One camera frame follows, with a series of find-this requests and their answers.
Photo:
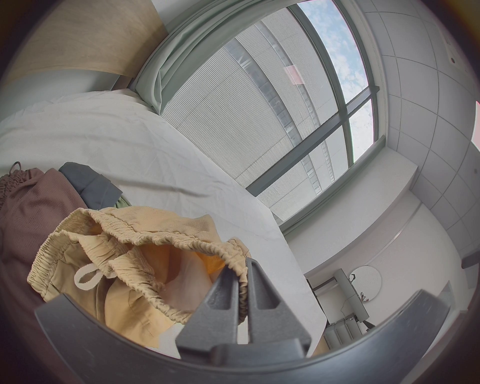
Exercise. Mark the green garment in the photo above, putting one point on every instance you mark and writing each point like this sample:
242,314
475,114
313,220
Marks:
122,203

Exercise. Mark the brown shorts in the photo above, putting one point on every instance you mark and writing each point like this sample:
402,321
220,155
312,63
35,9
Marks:
33,217

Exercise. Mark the round wall mirror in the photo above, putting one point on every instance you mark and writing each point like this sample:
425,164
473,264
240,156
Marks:
371,281

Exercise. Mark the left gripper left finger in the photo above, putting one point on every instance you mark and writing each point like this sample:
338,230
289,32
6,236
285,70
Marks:
210,330

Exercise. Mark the bed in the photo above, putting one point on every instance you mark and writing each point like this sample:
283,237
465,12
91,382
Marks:
112,123

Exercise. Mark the blue-green curtain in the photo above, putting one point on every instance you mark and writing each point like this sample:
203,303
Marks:
176,48

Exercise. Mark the black garment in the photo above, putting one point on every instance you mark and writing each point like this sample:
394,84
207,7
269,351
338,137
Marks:
93,187

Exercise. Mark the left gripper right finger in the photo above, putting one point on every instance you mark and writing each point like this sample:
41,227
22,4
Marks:
277,326

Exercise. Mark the window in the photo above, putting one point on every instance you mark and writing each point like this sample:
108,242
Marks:
243,112

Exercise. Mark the tan shorts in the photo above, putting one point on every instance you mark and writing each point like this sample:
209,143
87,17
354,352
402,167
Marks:
150,225

